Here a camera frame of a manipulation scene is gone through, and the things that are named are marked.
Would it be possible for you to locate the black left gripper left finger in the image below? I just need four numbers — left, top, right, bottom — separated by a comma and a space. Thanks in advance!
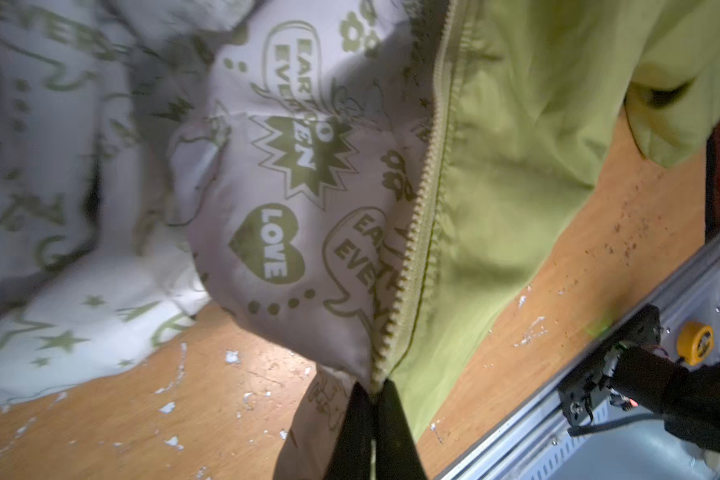
324, 383, 375, 480

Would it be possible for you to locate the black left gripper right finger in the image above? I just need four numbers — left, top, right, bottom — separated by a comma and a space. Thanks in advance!
374, 379, 427, 480

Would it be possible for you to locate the green Snoopy zip jacket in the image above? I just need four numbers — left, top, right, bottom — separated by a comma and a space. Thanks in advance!
0, 1, 720, 479

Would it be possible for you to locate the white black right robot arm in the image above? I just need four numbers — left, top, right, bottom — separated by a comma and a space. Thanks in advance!
608, 348, 720, 453

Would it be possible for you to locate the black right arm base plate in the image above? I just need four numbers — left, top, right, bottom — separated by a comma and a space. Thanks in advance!
558, 304, 661, 427

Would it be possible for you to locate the aluminium front frame rail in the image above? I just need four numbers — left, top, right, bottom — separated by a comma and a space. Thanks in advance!
443, 232, 720, 479

